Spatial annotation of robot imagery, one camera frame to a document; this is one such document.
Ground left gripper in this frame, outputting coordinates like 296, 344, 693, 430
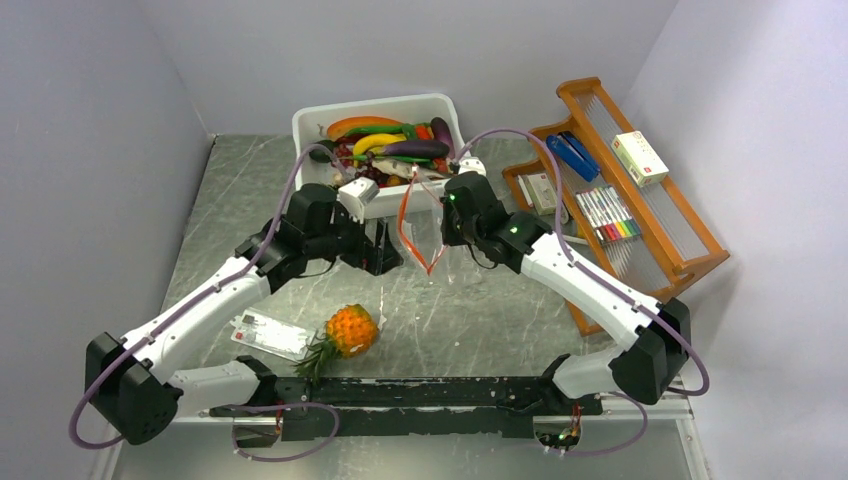
306, 202, 403, 275

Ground clear zip top bag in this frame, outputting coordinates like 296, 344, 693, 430
396, 167, 447, 276

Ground toy pineapple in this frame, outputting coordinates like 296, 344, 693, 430
294, 304, 380, 384

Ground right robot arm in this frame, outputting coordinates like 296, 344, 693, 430
442, 172, 691, 414

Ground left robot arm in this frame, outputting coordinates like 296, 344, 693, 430
81, 179, 400, 445

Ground small white box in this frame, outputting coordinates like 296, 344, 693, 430
525, 173, 558, 215

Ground toy grey fish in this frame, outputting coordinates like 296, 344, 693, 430
370, 158, 448, 180

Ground toy purple eggplant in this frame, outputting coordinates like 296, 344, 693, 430
377, 139, 448, 159

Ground toy green chili pepper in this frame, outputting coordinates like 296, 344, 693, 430
343, 124, 433, 140

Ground white marker pen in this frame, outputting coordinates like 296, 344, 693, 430
563, 235, 589, 246

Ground toy dark grapes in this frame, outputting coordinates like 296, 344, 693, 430
333, 144, 401, 188

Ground blue stapler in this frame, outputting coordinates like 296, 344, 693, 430
545, 131, 601, 182

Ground toy yellow banana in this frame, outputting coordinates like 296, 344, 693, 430
352, 133, 406, 161

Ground toy green avocado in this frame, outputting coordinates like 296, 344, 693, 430
309, 140, 336, 164

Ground wooden shelf rack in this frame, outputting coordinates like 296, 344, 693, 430
531, 77, 730, 301

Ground toy orange papaya slice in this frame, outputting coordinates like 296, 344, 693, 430
326, 116, 403, 141

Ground coloured marker set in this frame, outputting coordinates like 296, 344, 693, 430
574, 185, 642, 244

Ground flat clear packet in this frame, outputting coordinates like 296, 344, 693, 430
230, 308, 316, 362

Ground white plastic bin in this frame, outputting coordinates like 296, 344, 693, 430
292, 93, 485, 218

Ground white red box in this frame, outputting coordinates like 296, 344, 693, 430
611, 130, 669, 187

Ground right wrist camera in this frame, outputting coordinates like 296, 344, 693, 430
458, 157, 487, 176

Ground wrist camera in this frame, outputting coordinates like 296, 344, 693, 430
337, 178, 379, 223
458, 157, 487, 176

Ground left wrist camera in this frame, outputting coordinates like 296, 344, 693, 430
337, 178, 379, 223

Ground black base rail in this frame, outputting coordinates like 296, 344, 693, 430
211, 367, 602, 441

